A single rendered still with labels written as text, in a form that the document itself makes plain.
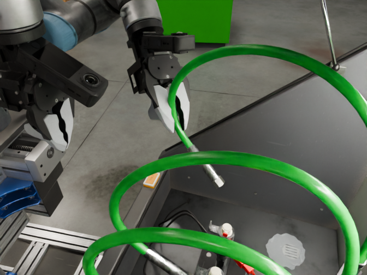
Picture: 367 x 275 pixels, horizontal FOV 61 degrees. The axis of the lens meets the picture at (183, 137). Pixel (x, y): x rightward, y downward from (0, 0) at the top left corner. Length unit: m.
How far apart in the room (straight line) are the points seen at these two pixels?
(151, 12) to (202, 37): 3.27
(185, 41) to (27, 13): 0.23
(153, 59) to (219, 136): 0.31
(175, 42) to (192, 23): 3.31
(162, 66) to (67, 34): 0.18
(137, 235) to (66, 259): 1.37
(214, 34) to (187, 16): 0.38
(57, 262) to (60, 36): 1.25
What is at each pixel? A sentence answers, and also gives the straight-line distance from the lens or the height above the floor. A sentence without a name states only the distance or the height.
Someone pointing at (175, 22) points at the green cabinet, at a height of 0.32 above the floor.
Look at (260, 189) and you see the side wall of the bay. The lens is 0.92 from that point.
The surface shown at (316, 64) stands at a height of 1.43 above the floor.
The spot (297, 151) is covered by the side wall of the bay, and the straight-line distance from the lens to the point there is 0.81.
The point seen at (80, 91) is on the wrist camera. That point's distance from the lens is 0.43.
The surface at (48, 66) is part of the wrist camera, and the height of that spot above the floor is 1.41.
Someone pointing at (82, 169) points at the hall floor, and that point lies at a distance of 2.34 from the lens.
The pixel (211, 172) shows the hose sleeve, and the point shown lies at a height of 1.16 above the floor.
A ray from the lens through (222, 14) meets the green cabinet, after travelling 3.80.
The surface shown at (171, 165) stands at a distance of 0.34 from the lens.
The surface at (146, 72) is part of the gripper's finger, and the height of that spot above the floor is 1.33.
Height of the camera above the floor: 1.59
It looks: 40 degrees down
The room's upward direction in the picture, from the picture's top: straight up
